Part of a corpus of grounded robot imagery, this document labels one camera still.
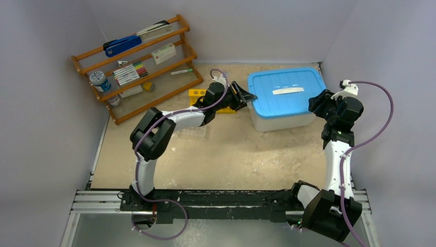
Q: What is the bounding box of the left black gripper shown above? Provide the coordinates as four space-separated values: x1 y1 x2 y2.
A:
214 83 256 113

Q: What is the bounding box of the white plastic bin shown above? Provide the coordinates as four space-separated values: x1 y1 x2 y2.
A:
248 103 315 132

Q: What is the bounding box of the yellow test tube rack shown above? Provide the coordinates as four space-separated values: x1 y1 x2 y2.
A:
188 89 237 114

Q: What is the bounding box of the blue plastic lid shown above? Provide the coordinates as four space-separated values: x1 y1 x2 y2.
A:
247 67 326 119

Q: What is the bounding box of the white green box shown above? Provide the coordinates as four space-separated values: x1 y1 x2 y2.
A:
151 43 176 65

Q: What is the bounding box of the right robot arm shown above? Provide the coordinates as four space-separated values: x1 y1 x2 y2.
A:
288 90 364 242

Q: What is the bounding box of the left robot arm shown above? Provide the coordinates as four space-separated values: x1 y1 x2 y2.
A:
130 81 257 210

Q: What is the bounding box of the clear tube rack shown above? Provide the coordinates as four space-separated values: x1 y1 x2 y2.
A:
176 126 208 141

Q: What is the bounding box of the green white marker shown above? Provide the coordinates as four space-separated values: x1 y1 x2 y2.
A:
170 68 193 75

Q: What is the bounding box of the yellow sponge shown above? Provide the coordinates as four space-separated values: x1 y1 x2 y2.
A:
142 82 155 92

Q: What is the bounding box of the white flat box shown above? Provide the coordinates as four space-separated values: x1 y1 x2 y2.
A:
119 85 143 98

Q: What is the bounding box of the coloured marker pack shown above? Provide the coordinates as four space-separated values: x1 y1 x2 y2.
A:
112 61 148 86

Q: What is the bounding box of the wooden shelf rack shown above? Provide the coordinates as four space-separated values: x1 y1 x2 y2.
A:
71 15 203 125

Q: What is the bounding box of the small white clip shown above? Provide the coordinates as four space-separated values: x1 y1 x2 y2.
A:
118 61 129 67

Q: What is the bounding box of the small clear jar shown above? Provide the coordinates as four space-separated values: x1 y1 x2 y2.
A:
107 95 121 107

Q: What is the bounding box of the blue grey stapler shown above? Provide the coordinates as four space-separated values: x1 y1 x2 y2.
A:
103 20 173 57

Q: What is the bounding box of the blue lid jar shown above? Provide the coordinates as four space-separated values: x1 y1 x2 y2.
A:
89 71 112 93

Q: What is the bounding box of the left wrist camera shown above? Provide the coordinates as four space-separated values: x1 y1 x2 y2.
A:
212 74 228 89

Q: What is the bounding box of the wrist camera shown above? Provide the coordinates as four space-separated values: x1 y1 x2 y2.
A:
331 79 359 100
212 74 228 89

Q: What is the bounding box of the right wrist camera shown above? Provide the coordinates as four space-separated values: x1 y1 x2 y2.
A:
331 79 359 100

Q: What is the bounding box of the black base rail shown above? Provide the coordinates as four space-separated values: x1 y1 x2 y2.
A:
117 188 304 224

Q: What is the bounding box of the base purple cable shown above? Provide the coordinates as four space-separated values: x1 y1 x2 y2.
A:
131 198 189 241

